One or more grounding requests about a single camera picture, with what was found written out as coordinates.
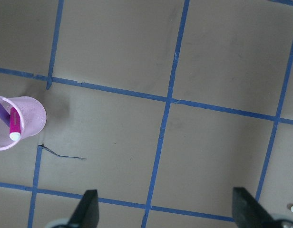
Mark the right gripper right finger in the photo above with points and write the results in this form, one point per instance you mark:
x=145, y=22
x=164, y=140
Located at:
x=247, y=212

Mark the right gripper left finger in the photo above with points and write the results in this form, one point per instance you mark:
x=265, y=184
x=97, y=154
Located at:
x=86, y=214

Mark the pink highlighter pen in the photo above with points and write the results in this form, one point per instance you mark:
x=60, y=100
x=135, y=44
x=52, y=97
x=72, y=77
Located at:
x=15, y=127

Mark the purple highlighter pen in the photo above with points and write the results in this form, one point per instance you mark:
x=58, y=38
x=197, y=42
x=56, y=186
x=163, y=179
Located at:
x=4, y=115

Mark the pink mesh cup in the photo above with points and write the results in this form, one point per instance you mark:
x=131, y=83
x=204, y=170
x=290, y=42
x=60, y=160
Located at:
x=32, y=116

